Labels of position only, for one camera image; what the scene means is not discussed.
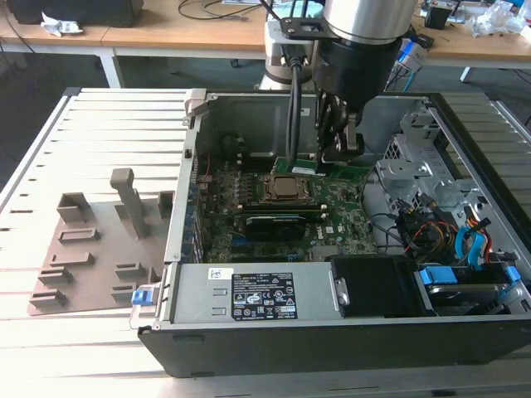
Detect blue disk carrier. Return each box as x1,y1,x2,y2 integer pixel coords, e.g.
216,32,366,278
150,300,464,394
417,266,522,308

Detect green motherboard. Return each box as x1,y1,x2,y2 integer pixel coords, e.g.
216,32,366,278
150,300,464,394
188,153,379,265

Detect black box on desk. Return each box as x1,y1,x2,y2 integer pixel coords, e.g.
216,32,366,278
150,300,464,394
7,0,144,28

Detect crumpled white paper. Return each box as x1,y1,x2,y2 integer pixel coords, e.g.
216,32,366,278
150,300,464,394
40,11,85,39

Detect green RAM stick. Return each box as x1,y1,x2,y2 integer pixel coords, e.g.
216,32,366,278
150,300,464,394
270,156,371,178

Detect silver CPU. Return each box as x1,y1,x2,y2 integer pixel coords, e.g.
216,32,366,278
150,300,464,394
273,177,308,197

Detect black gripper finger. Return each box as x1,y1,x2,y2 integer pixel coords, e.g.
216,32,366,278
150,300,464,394
316,92,346,164
330,113,367,163

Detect wooden desk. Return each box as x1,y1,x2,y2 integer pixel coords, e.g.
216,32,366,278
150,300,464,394
0,0,531,89

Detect black graphics card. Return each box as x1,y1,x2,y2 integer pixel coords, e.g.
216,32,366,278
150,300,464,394
244,212,309,242

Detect black open PC case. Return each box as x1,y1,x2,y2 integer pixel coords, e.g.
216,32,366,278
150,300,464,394
137,91,531,378

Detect clear plastic bags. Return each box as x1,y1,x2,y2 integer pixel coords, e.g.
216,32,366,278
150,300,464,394
464,0,531,39

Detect orange yellow power wires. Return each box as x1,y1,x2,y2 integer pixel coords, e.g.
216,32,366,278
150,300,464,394
413,221,459,250

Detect metal socket cover frame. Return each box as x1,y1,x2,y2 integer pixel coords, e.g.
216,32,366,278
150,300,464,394
260,172,313,206

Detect silver hard disk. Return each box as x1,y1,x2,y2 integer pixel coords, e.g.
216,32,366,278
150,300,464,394
426,283,499,317

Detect brown parts rack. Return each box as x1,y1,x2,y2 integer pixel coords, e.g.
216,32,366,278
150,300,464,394
26,167,177,317

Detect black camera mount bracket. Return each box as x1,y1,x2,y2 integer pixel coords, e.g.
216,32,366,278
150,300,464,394
278,16,338,41

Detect small black box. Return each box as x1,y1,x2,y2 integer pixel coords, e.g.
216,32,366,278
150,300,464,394
422,2,451,30

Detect blue flat data wire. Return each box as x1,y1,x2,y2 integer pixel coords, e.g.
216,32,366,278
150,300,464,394
455,226,491,267

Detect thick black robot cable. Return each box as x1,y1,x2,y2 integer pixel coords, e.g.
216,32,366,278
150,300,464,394
284,52,311,167

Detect grey power supply unit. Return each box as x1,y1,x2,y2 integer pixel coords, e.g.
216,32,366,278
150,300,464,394
173,262,346,325

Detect metal drive cage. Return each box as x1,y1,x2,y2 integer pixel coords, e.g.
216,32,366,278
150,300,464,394
374,132,491,234

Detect black fan shroud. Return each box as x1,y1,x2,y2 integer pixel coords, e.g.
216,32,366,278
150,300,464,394
324,254,437,319

